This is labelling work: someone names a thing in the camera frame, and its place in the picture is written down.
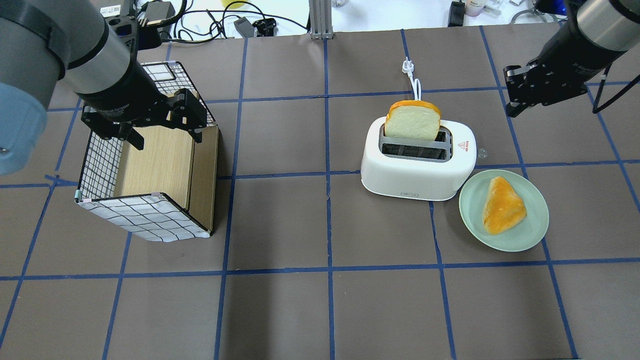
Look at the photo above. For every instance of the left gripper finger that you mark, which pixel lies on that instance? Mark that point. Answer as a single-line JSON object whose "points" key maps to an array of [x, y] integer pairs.
{"points": [[187, 113], [126, 132]]}

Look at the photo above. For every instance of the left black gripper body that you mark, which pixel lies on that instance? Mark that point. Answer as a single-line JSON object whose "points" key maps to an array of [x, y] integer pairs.
{"points": [[121, 93]]}

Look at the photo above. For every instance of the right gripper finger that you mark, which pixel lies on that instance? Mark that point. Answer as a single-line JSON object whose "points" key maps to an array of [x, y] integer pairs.
{"points": [[524, 86]]}

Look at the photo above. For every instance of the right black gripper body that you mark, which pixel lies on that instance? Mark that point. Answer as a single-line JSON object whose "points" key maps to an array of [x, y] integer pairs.
{"points": [[564, 53]]}

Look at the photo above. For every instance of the white two-slot toaster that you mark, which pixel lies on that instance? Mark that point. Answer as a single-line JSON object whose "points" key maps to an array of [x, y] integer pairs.
{"points": [[416, 169]]}

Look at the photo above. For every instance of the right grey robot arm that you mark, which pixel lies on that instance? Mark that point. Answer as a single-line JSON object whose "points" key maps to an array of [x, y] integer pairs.
{"points": [[596, 33]]}

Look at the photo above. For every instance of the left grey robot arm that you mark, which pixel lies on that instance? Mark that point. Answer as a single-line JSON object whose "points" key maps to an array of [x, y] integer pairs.
{"points": [[46, 41]]}

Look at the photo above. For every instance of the toast slice in toaster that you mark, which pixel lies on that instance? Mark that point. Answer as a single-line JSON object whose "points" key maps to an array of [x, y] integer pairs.
{"points": [[413, 119]]}

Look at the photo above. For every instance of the black power adapter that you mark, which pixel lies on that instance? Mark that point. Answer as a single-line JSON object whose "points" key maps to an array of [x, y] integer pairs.
{"points": [[245, 28]]}

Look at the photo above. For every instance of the orange bread on plate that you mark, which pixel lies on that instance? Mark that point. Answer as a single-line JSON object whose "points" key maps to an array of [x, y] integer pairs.
{"points": [[504, 208]]}

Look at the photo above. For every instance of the light green plate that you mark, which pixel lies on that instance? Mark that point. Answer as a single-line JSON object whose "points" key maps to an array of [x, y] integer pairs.
{"points": [[523, 236]]}

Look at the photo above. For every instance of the aluminium frame post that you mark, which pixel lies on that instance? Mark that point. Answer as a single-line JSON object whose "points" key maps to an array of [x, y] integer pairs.
{"points": [[320, 16]]}

